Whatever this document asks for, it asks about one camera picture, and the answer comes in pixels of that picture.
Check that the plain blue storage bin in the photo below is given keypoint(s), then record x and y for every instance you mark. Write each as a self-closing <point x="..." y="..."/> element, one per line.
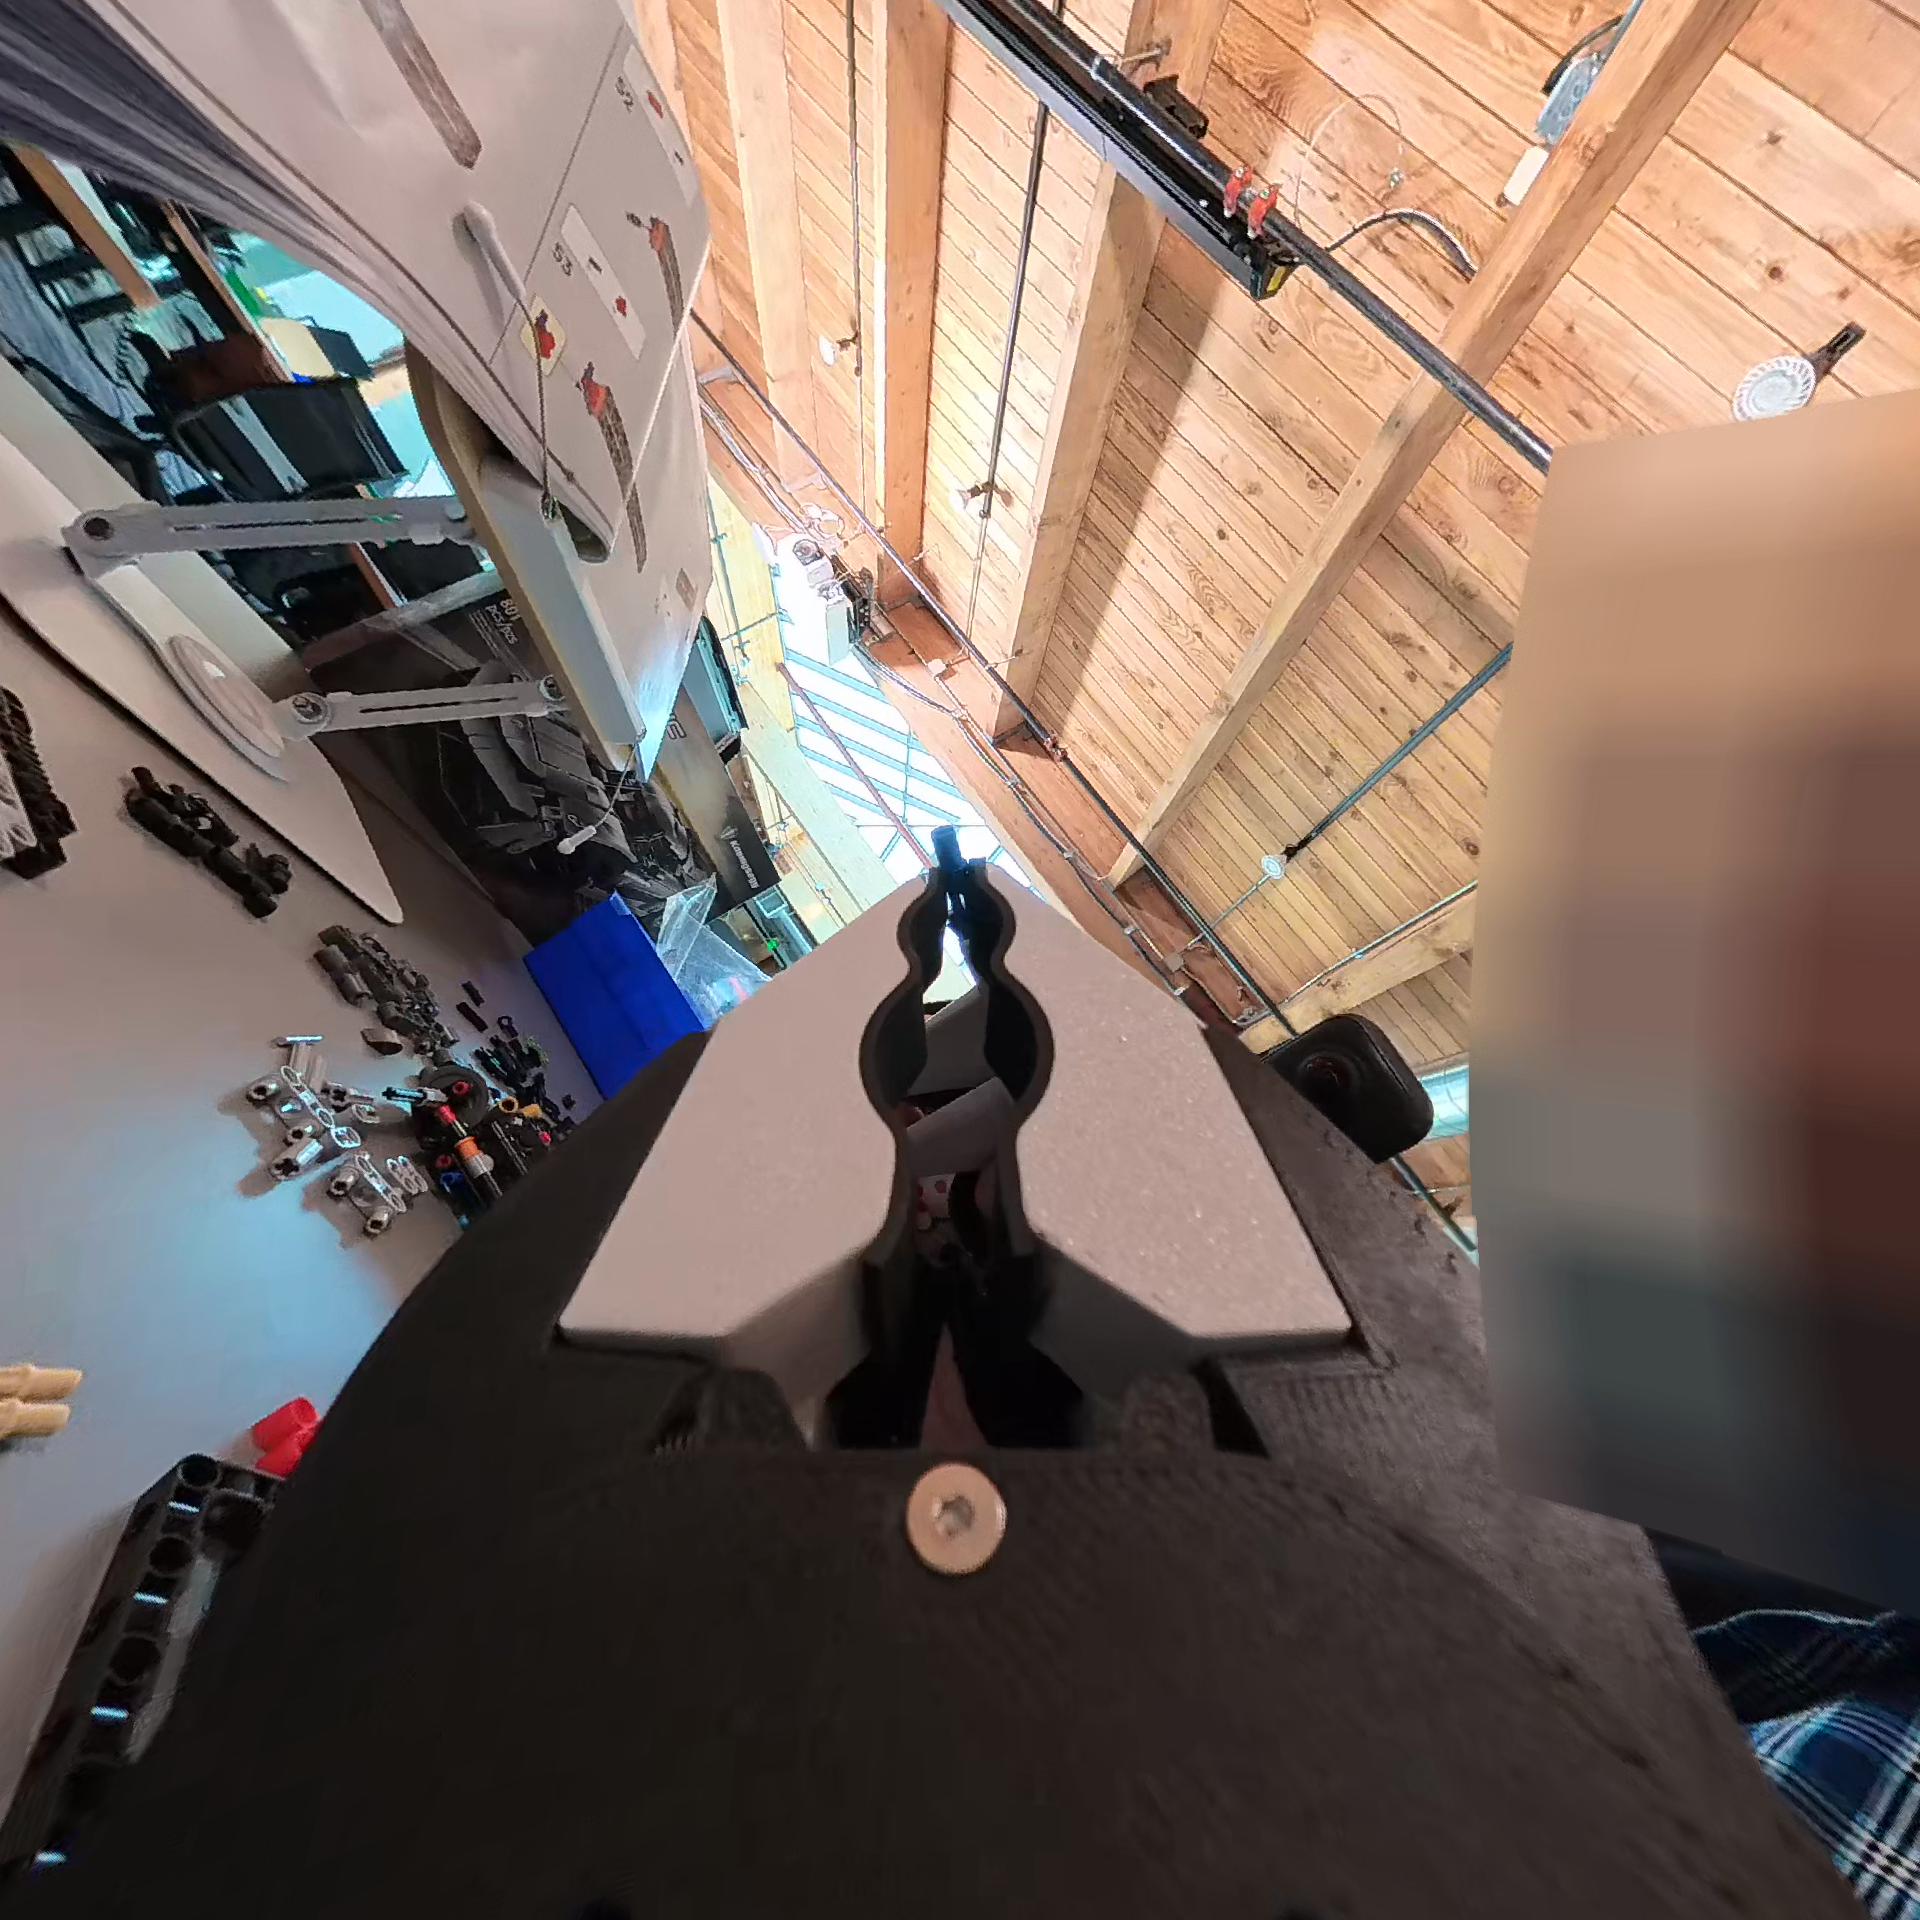
<point x="615" y="990"/>

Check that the round ceiling fixture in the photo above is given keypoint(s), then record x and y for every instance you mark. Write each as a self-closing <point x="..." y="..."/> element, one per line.
<point x="1780" y="388"/>

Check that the tan lego pin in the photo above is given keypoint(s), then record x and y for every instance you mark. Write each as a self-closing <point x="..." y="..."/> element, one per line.
<point x="31" y="1421"/>
<point x="38" y="1381"/>

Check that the blue plaid shirt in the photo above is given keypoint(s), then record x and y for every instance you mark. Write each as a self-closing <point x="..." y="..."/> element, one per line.
<point x="1830" y="1740"/>

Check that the clear plastic bag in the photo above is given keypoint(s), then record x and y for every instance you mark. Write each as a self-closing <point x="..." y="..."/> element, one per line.
<point x="704" y="946"/>

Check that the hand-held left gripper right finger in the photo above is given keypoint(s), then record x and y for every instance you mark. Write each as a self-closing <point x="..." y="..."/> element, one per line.
<point x="1172" y="1186"/>

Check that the pile of light grey connectors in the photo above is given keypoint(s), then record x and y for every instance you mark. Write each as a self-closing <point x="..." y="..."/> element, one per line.
<point x="324" y="1126"/>

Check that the grey lego beam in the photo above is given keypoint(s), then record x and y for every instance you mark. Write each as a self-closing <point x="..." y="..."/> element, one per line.
<point x="14" y="796"/>

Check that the multicoloured lego vehicle assembly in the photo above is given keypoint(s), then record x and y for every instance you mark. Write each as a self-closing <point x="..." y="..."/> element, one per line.
<point x="473" y="1155"/>

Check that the white instruction booklet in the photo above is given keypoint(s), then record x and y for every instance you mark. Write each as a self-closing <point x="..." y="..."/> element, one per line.
<point x="569" y="135"/>

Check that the bright window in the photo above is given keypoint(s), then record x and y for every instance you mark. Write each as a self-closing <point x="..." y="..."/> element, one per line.
<point x="863" y="750"/>

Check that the metal junction box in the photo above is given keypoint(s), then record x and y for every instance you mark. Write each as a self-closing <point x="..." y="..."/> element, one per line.
<point x="1582" y="68"/>

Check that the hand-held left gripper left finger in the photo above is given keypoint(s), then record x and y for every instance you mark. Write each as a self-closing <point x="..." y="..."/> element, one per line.
<point x="750" y="1172"/>

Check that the pile of red pins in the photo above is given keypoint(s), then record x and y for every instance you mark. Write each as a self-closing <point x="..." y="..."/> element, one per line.
<point x="284" y="1435"/>

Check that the black ceiling rail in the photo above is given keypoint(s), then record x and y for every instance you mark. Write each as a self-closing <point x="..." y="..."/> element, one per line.
<point x="1200" y="165"/>

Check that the cluttered storage shelf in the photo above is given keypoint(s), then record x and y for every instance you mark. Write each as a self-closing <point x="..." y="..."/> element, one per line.
<point x="271" y="435"/>

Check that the pile of dark grey connectors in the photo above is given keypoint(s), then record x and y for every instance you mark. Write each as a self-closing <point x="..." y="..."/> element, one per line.
<point x="389" y="990"/>

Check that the black lego set box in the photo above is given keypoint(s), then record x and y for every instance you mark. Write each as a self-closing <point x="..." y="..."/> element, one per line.
<point x="524" y="796"/>

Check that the black lego frame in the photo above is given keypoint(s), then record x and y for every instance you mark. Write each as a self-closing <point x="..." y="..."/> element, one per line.
<point x="149" y="1589"/>
<point x="54" y="796"/>

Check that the metal conduit pipe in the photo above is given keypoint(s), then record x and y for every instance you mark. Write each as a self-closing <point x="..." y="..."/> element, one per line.
<point x="1382" y="774"/>

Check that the blue lego pin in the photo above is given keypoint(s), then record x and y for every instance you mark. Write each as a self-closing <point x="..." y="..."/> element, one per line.
<point x="952" y="850"/>

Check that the white book stand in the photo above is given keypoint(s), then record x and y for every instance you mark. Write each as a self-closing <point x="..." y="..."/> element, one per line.
<point x="149" y="662"/>

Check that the pile of black connectors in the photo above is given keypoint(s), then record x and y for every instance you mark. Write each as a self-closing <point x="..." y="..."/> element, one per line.
<point x="211" y="841"/>

